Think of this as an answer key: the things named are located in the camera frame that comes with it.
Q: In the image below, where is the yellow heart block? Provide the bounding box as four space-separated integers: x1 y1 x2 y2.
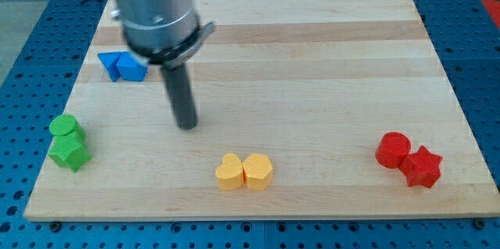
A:
215 153 245 190

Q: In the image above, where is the wooden board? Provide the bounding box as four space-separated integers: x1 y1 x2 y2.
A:
24 0 499 222

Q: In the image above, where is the yellow hexagon block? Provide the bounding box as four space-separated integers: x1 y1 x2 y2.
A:
242 153 273 190

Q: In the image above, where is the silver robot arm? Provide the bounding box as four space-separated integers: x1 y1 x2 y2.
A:
113 0 215 69

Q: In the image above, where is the blue triangle block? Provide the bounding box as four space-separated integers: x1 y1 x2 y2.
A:
98 52 121 82

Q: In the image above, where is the green star block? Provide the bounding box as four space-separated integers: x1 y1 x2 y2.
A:
48 132 91 173

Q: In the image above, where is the green cylinder block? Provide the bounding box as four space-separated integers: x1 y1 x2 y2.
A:
48 114 86 141

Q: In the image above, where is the red object at edge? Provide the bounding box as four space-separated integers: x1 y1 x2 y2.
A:
481 0 500 28

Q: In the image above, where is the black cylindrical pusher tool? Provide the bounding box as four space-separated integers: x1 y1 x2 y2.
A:
161 64 198 130

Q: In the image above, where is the red cylinder block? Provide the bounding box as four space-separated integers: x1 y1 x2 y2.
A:
375 131 411 169

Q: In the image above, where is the blue pentagon block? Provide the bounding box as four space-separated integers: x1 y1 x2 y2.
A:
116 52 148 82

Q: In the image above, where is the red star block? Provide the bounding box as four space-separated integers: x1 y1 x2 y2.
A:
399 145 444 188

